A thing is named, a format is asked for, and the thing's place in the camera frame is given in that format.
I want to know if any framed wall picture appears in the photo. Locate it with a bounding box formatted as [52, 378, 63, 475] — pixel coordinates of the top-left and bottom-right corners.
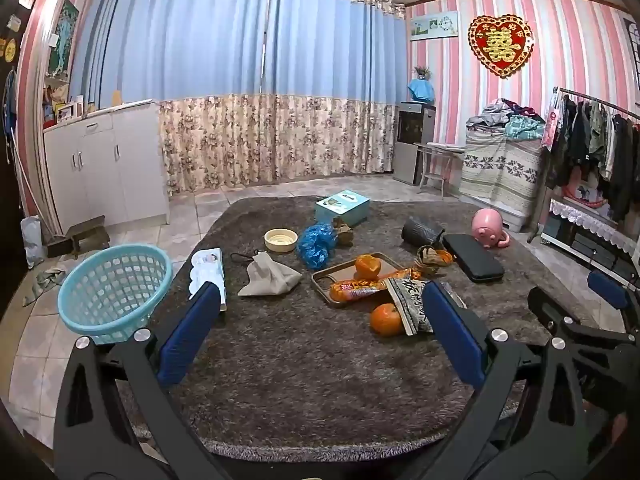
[410, 10, 460, 42]

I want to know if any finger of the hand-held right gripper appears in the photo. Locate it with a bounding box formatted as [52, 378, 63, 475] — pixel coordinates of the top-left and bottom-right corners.
[587, 270, 640, 333]
[527, 286, 640, 361]

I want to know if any metal clothes rack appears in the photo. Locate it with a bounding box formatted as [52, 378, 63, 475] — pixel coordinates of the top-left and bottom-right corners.
[552, 86, 640, 123]

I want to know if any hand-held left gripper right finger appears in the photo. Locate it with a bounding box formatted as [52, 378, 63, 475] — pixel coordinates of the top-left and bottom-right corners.
[422, 280, 588, 480]

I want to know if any wall poster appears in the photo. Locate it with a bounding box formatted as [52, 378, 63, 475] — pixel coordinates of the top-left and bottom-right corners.
[52, 0, 81, 81]

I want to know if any orange snack wrapper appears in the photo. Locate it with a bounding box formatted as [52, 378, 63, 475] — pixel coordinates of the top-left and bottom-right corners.
[329, 267, 423, 305]

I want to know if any beige cloth pouch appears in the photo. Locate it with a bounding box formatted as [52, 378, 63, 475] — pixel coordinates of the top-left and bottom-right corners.
[230, 249, 303, 298]

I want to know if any pile of clothes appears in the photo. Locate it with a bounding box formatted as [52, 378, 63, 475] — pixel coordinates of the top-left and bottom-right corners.
[466, 98, 546, 141]

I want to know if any brown rectangular tray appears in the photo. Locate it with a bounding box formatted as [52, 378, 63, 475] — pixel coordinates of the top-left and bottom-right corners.
[311, 251, 412, 307]

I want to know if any blue cloth cover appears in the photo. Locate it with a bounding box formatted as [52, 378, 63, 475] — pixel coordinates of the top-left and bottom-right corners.
[407, 79, 435, 104]

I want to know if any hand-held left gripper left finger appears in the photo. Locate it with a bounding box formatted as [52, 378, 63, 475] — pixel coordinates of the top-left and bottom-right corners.
[52, 282, 226, 480]

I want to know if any half peeled orange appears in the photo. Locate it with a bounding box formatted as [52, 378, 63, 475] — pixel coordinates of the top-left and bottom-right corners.
[354, 255, 382, 282]

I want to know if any white tissue pack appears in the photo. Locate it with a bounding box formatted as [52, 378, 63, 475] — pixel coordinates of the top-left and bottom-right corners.
[189, 247, 227, 311]

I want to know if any black and white patterned packet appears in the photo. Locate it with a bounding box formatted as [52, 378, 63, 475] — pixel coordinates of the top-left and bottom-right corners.
[385, 277, 453, 337]

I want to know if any red heart wall decoration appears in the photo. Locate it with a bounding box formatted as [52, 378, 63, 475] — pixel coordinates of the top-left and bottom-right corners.
[467, 14, 536, 80]

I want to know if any green crumpled cloth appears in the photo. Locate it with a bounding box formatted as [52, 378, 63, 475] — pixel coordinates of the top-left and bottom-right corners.
[22, 267, 67, 307]

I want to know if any small white stool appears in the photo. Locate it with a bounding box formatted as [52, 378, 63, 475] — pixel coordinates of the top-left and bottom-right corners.
[414, 141, 466, 196]

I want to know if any pile of small household items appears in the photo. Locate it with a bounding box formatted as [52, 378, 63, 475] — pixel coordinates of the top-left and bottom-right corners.
[42, 85, 98, 128]

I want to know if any row of hanging clothes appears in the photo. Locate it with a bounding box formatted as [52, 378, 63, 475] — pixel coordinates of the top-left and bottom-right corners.
[540, 92, 640, 221]

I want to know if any small wooden stool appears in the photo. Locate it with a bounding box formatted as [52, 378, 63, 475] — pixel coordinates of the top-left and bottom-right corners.
[46, 215, 111, 259]

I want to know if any crumpled black bag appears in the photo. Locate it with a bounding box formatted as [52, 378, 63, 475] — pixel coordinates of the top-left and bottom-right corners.
[401, 216, 446, 250]

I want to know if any blue floral curtain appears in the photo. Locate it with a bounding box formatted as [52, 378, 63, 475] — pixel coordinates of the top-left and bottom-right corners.
[67, 0, 408, 196]

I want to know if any blue plastic bag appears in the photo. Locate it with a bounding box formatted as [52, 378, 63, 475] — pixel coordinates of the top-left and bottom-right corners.
[297, 222, 341, 270]

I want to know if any pink piggy bank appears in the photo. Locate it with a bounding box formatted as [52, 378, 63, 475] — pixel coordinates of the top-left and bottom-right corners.
[471, 208, 512, 250]

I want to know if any white cabinet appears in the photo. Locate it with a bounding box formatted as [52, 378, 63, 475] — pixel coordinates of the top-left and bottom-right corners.
[42, 99, 171, 233]

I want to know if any patterned cloth covered appliance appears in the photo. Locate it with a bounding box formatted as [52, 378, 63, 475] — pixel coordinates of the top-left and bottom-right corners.
[459, 127, 546, 233]

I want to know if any black zip case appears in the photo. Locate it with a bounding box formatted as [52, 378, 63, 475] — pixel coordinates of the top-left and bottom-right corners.
[442, 233, 506, 283]

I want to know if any whole orange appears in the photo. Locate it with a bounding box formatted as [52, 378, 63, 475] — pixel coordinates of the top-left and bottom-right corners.
[369, 303, 405, 337]

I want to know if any low stand with lace cloth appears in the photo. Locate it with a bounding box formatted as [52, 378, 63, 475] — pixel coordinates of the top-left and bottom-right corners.
[540, 197, 640, 281]

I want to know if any teal cardboard box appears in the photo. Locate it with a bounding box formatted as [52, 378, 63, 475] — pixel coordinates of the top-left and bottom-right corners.
[315, 189, 371, 228]

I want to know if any white plastic bag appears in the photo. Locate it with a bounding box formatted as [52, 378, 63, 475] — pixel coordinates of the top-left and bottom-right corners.
[20, 215, 46, 270]

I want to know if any light blue plastic basket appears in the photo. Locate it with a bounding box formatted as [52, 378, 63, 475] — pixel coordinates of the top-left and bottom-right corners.
[56, 244, 173, 346]

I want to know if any cream round bowl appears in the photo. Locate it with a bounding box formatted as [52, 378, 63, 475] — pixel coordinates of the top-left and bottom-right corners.
[263, 228, 300, 253]

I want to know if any grey water dispenser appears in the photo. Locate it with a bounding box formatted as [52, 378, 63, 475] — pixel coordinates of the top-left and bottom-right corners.
[392, 101, 437, 186]

